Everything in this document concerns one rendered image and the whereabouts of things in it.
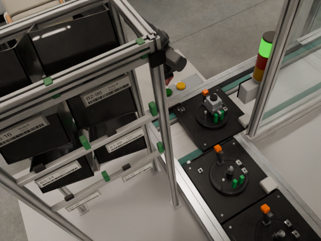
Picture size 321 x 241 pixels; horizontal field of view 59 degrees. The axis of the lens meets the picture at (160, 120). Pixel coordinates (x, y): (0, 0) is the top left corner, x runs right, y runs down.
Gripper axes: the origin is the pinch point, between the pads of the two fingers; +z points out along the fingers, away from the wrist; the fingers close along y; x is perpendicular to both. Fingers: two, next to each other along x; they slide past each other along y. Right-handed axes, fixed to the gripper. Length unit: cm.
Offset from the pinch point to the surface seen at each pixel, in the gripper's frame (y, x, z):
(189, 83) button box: 11.2, -1.0, 6.3
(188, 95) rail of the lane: 7.0, -6.7, 6.3
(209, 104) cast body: 6.6, -22.7, -5.2
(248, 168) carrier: 6.2, -48.4, 5.2
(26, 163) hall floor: -95, 74, 103
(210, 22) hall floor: 124, 133, 102
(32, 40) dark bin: -38, -35, -66
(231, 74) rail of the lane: 30.3, -7.2, 6.3
